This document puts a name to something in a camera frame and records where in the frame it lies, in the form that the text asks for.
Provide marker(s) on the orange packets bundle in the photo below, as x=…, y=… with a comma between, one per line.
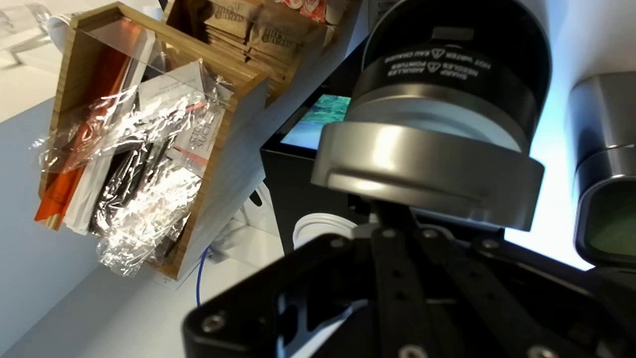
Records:
x=66, y=186

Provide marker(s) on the black coffeemaker body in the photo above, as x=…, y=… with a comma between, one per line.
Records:
x=290, y=192

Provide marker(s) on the stainless steel canister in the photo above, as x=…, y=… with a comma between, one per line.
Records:
x=606, y=132

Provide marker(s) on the plastic wrapped cutlery pack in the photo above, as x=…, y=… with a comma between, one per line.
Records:
x=151, y=186

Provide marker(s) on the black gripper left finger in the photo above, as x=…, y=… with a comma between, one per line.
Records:
x=344, y=291

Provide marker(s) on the wooden condiment organizer box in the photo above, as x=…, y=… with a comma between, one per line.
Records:
x=229, y=132

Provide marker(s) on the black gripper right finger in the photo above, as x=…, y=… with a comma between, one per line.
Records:
x=529, y=299

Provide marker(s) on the brown sugar packets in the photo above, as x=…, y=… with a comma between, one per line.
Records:
x=264, y=33

